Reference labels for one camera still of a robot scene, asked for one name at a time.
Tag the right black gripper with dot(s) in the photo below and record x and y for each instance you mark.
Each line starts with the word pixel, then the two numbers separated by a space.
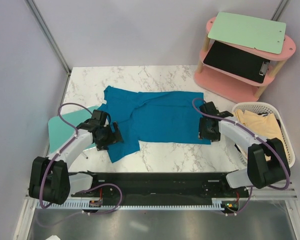
pixel 215 137

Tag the green board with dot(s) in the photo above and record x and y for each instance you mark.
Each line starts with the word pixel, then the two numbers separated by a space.
pixel 248 31

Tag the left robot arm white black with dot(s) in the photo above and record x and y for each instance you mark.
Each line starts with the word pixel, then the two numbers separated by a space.
pixel 50 181

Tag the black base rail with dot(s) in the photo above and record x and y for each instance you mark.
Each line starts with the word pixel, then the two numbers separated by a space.
pixel 161 188

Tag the white cable duct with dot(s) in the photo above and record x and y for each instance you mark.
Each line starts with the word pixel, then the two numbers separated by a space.
pixel 87 204

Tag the white paper scrap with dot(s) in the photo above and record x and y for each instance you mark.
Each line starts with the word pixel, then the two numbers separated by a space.
pixel 53 237

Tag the aluminium frame post right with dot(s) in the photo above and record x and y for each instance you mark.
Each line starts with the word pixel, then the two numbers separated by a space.
pixel 279 10

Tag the aluminium frame post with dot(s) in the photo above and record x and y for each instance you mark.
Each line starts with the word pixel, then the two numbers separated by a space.
pixel 279 10
pixel 48 35

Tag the black clipboard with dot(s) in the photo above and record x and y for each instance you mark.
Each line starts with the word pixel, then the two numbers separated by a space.
pixel 237 62

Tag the beige t shirt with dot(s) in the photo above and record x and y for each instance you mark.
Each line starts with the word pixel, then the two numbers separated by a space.
pixel 265 125

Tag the blue t shirt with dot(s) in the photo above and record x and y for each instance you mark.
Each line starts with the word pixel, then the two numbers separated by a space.
pixel 155 117

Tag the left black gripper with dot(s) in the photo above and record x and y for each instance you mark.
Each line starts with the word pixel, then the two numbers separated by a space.
pixel 114 137

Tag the aluminium frame post left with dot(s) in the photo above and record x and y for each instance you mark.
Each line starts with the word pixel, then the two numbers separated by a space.
pixel 48 35

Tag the teal cutting board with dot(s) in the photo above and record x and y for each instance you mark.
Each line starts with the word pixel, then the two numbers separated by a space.
pixel 59 132

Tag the white laundry basket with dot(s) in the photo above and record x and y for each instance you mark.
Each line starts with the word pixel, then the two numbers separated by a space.
pixel 262 108

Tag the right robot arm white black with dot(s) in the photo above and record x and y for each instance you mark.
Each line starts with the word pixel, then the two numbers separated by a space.
pixel 267 164

